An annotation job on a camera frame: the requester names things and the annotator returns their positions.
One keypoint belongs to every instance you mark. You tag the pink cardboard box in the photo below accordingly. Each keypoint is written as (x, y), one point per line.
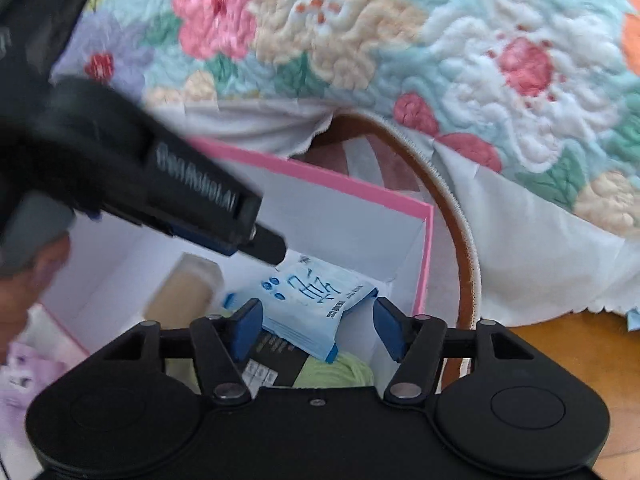
(350, 220)

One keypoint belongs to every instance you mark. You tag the floral quilt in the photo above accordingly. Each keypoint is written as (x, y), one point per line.
(350, 35)

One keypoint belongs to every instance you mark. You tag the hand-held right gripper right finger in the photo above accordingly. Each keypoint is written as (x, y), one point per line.
(387, 331)

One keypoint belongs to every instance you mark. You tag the scattered paper scraps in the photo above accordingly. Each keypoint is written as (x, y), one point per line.
(634, 320)

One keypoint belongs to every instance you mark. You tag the blue white tissue packet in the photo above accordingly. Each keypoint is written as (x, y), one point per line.
(310, 302)

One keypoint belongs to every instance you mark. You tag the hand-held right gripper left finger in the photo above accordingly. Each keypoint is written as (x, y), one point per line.
(247, 326)

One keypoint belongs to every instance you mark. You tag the green yarn ball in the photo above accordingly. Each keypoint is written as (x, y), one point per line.
(327, 374)

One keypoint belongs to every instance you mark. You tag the beige bottle with gold cap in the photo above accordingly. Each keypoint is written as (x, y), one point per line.
(182, 290)

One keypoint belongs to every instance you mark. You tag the person's left hand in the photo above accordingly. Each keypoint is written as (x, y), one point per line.
(47, 272)

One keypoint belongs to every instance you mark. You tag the purple plush toy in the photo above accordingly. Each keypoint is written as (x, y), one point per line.
(25, 375)

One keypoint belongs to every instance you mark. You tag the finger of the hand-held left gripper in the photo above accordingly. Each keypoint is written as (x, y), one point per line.
(270, 249)

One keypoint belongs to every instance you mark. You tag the checked oval rug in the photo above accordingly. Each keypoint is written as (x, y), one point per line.
(465, 280)

